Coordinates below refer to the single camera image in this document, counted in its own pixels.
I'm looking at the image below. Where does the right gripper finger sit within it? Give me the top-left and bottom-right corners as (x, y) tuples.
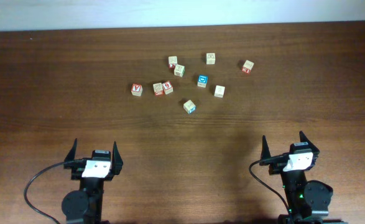
(261, 135), (271, 161)
(299, 131), (320, 153)

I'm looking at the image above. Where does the number 1 wooden block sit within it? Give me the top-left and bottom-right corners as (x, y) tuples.
(183, 100), (196, 114)

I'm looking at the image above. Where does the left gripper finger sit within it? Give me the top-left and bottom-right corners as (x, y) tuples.
(64, 139), (77, 162)
(112, 141), (123, 165)

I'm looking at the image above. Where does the letter K wooden block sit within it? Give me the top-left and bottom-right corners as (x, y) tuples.
(173, 64), (185, 77)

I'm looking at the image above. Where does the green sided far block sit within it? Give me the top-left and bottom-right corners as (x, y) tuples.
(206, 53), (216, 65)

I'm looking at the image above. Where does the red sided block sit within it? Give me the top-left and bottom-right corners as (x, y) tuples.
(242, 60), (254, 74)

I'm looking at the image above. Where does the green sided wooden block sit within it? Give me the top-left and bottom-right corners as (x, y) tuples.
(214, 85), (225, 98)

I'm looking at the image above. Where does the snail picture wooden block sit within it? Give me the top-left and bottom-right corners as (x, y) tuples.
(153, 83), (164, 96)

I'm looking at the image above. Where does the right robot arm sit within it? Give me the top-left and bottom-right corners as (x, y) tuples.
(258, 131), (343, 224)

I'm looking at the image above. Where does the red letter A block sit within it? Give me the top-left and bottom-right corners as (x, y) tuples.
(131, 83), (143, 96)

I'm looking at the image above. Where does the letter E wooden block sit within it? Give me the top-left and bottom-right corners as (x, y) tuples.
(168, 56), (178, 68)

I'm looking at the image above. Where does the blue letter D block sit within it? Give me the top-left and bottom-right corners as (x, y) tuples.
(197, 75), (208, 88)

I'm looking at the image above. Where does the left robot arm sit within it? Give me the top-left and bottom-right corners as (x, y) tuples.
(62, 141), (123, 224)

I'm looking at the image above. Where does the red number 6 block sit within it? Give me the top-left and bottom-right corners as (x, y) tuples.
(162, 81), (173, 95)

